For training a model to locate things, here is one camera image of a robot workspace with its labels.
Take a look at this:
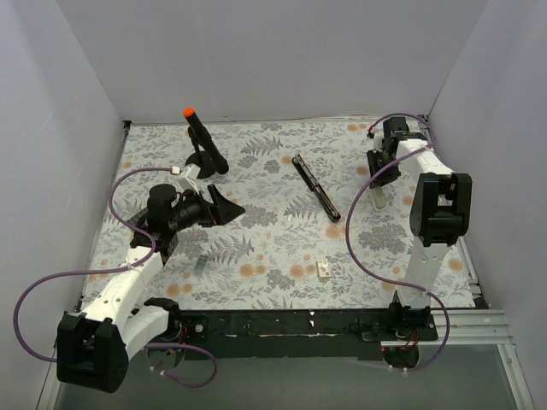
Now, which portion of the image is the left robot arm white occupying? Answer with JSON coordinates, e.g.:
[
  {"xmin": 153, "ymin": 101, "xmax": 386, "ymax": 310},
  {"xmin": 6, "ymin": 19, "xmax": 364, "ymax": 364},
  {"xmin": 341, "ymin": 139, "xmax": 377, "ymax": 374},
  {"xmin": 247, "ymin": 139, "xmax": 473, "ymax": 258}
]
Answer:
[{"xmin": 56, "ymin": 184, "xmax": 244, "ymax": 393}]

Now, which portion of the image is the black stapler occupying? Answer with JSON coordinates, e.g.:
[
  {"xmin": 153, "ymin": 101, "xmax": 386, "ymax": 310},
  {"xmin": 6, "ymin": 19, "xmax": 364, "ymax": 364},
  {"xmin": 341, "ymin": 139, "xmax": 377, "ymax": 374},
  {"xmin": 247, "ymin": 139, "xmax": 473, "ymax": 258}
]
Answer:
[{"xmin": 291, "ymin": 154, "xmax": 341, "ymax": 223}]

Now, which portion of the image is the small staple box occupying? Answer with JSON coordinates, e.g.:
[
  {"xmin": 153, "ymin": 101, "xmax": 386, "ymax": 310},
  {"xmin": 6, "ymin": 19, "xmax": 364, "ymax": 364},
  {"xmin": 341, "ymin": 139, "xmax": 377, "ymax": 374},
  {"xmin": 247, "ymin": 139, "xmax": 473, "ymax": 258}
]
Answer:
[{"xmin": 316, "ymin": 259, "xmax": 332, "ymax": 280}]

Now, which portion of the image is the black microphone on stand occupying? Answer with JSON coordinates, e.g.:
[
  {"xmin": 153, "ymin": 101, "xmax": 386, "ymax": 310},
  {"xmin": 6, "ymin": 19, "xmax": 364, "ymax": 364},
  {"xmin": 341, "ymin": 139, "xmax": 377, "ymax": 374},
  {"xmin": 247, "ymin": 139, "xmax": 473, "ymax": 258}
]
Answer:
[{"xmin": 183, "ymin": 108, "xmax": 229, "ymax": 179}]

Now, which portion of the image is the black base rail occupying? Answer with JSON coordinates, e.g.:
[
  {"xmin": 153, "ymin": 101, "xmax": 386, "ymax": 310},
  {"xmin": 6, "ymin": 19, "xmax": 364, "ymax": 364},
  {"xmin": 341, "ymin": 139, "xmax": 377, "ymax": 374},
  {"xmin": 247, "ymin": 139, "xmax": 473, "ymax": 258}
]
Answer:
[{"xmin": 154, "ymin": 307, "xmax": 438, "ymax": 360}]

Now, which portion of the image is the beige stapler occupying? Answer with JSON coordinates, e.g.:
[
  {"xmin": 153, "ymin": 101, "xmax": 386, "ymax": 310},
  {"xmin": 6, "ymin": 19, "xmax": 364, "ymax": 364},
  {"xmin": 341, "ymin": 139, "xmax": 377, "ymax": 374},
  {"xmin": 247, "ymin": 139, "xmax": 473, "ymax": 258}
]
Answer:
[{"xmin": 369, "ymin": 185, "xmax": 387, "ymax": 211}]

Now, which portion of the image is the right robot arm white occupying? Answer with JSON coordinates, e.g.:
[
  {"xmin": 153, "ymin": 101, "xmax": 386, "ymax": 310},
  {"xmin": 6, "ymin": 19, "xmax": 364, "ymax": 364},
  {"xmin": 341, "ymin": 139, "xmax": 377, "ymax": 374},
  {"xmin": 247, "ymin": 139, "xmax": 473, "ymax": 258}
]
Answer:
[{"xmin": 367, "ymin": 114, "xmax": 473, "ymax": 340}]

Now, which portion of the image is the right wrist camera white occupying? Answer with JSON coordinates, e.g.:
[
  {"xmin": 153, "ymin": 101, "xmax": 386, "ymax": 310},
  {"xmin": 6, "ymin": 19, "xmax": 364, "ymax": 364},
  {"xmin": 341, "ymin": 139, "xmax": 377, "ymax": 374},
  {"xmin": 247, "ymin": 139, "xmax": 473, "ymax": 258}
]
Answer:
[{"xmin": 367, "ymin": 127, "xmax": 384, "ymax": 152}]

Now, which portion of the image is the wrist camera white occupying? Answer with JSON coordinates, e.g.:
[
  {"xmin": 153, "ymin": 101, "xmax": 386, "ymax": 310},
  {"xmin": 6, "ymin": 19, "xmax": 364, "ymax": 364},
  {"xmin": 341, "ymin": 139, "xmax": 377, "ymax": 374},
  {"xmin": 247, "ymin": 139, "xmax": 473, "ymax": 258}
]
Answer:
[
  {"xmin": 367, "ymin": 127, "xmax": 384, "ymax": 152},
  {"xmin": 170, "ymin": 164, "xmax": 201, "ymax": 192}
]

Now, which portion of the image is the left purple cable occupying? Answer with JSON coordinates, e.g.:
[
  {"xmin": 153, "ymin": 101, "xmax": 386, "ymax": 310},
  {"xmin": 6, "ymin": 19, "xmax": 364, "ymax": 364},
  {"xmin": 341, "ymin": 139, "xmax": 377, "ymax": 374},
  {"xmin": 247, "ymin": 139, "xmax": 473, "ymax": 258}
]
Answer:
[{"xmin": 14, "ymin": 167, "xmax": 219, "ymax": 389}]

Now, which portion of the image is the floral patterned table mat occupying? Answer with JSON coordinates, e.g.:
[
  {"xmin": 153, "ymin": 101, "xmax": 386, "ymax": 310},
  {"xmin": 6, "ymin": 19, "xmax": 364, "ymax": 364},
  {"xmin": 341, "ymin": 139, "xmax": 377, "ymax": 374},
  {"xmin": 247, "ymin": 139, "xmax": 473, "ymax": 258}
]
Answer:
[{"xmin": 83, "ymin": 119, "xmax": 475, "ymax": 311}]

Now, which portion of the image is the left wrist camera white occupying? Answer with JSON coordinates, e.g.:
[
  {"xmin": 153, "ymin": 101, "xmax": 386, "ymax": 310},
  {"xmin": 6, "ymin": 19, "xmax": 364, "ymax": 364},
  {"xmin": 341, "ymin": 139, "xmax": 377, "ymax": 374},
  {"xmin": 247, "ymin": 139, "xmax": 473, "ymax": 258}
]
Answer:
[{"xmin": 170, "ymin": 164, "xmax": 201, "ymax": 192}]

